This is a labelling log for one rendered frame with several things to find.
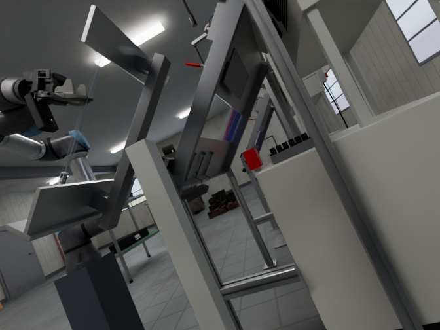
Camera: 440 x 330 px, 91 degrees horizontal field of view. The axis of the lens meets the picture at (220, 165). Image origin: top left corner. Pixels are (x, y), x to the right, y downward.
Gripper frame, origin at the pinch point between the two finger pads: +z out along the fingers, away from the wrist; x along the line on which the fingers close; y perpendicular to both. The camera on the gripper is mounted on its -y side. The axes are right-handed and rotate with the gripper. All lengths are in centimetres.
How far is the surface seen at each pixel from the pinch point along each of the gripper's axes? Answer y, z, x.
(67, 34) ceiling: 135, -213, 192
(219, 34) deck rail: 27.6, 32.7, 16.4
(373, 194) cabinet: -19, 82, 14
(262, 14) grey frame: 30, 46, 11
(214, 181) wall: -107, -127, 841
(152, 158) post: -14.4, 23.0, -2.7
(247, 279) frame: -51, 49, 17
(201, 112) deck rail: 2.3, 28.3, 18.7
